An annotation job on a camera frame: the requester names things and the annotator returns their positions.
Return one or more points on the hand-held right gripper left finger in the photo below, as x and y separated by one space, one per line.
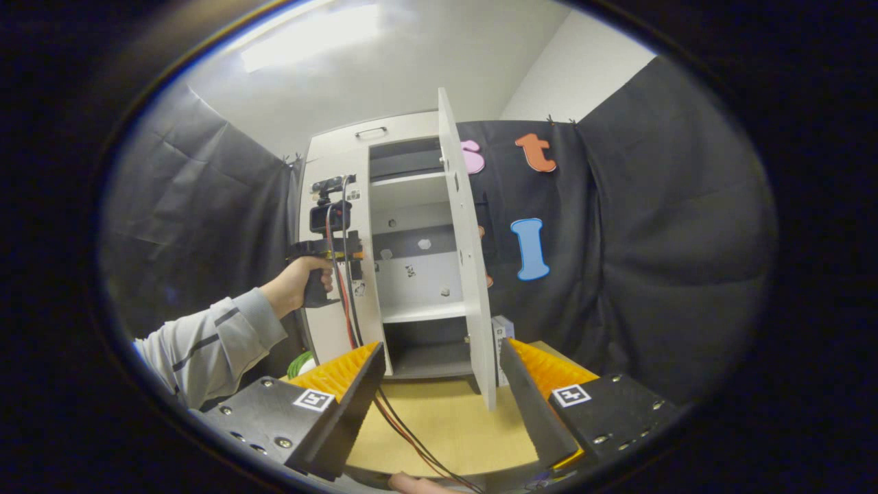
357 412

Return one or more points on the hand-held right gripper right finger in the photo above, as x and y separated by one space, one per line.
531 412

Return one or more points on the beige double-door shoe cabinet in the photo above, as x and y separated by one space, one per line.
425 357

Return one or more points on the cabinet door with headphone sticker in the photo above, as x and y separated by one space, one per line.
470 274

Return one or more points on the white cabinet shelf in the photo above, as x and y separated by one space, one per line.
422 313
405 180

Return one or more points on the black binder clip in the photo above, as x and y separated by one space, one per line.
559 120
295 159

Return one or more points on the green striped watermelon slice toy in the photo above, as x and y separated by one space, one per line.
302 363

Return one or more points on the small white box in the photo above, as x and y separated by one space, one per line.
504 333

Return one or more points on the black backdrop cloth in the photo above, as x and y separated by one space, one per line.
651 240

